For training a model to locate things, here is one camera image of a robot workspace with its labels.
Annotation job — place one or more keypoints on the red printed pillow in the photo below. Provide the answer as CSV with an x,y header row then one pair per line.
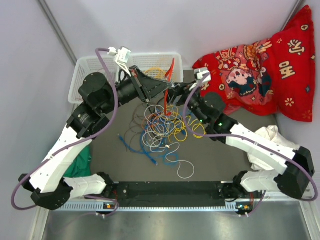
x,y
273,75

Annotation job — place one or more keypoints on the grey slotted cable duct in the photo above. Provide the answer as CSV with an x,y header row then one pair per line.
x,y
104,207

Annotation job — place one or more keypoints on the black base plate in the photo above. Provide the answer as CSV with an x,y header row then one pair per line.
x,y
173,194

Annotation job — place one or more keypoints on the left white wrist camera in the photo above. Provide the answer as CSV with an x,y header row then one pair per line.
x,y
121,57

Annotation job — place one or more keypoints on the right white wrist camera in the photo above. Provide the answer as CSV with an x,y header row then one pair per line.
x,y
202,75

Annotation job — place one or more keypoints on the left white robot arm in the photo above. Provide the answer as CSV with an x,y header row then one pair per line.
x,y
49,187

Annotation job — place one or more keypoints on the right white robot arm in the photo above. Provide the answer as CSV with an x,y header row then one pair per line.
x,y
291,170

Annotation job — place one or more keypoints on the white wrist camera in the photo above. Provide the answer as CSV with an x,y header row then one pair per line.
x,y
202,75
121,57

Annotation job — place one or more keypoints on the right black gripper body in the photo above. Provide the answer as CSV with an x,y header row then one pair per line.
x,y
185,90

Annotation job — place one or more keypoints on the white plastic basket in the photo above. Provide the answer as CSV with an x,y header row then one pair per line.
x,y
84,66
156,65

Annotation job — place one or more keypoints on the green cloth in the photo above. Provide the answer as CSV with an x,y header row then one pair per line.
x,y
81,167

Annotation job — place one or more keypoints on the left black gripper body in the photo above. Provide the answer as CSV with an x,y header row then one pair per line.
x,y
131,88

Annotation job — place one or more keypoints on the right white plastic basket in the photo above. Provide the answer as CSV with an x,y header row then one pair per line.
x,y
156,65

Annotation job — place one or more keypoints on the left white plastic basket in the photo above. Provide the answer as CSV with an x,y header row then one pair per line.
x,y
84,66

